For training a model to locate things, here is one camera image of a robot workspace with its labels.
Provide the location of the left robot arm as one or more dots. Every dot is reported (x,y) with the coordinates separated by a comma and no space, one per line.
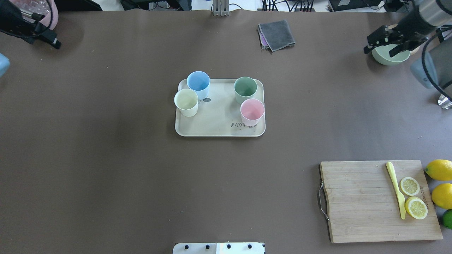
(7,10)

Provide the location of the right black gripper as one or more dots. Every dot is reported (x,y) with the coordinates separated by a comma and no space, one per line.
(408,26)

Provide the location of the green lime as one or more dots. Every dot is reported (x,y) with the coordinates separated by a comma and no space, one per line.
(447,219)

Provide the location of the steel scoop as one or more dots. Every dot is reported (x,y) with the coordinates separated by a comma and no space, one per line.
(445,102)

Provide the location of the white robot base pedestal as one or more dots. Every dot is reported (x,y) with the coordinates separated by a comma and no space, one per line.
(220,248)

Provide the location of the aluminium frame post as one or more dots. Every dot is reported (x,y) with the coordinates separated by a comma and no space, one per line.
(220,8)

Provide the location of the mint green bowl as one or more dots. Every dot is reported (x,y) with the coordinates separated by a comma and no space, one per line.
(382,56)

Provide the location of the green plastic cup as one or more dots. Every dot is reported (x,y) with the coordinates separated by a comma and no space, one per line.
(244,88)

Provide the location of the grey folded cloth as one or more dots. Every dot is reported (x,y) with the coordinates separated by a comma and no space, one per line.
(277,34)

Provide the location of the bamboo cutting board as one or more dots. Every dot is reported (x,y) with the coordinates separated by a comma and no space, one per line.
(361,205)

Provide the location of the lemon half slice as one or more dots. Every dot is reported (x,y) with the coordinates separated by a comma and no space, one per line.
(416,208)
(409,186)

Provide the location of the yellow plastic knife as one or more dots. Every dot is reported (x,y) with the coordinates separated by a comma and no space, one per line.
(398,193)

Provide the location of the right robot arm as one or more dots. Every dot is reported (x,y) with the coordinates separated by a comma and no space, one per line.
(433,69)

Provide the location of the pink bowl with ice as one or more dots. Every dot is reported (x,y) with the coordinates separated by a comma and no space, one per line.
(49,12)

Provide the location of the pink plastic cup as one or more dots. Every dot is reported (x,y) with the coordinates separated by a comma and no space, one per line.
(251,110)

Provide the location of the blue plastic cup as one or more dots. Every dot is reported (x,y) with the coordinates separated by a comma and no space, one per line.
(199,82)

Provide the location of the steel muddler in bowl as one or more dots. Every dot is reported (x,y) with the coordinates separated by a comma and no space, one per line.
(31,15)

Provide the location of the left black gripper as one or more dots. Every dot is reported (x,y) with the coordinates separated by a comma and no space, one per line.
(9,18)

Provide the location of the white plastic cup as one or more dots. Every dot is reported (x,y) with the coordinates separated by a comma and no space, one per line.
(186,100)

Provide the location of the purple cloth under grey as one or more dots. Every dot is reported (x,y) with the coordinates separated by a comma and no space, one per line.
(263,41)

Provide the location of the whole yellow lemon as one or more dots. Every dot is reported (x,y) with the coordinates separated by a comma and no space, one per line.
(439,169)
(442,196)

